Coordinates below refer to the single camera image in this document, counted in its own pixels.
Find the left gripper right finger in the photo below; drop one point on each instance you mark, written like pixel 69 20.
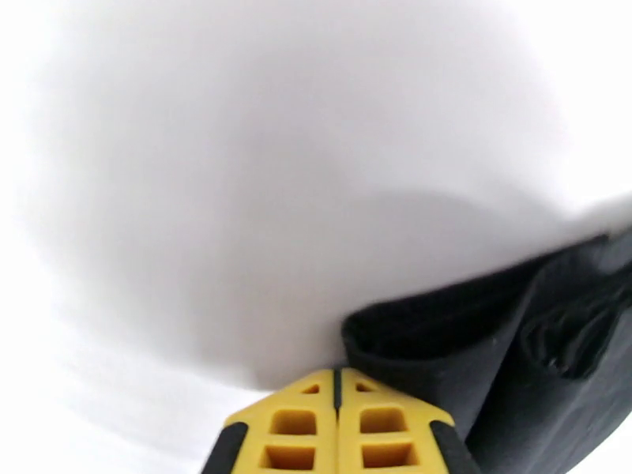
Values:
pixel 424 438

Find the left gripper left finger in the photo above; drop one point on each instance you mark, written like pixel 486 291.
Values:
pixel 256 438

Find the black cloth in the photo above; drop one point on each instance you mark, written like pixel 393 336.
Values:
pixel 518 364

